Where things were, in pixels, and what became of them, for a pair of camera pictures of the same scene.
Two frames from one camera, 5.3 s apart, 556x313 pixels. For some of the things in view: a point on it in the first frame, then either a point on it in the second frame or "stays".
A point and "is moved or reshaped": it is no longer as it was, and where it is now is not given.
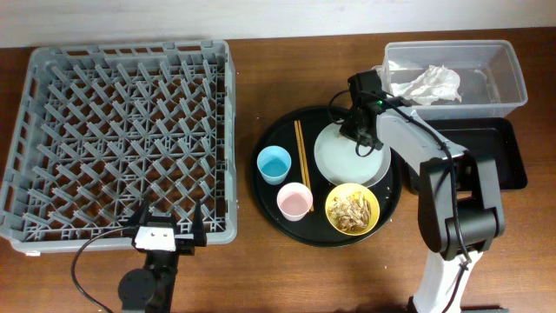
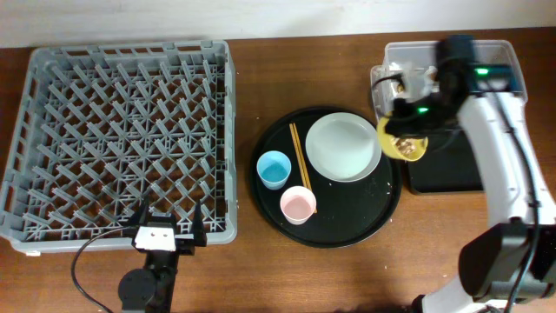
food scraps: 350,212 is moved or reshaped
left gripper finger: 199,234 stays
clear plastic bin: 455,78 stays
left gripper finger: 141,217 stays
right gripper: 346,128 -> 398,124
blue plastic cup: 274,163 is moved or reshaped
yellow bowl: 352,209 is moved or reshaped
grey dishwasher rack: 100,125 stays
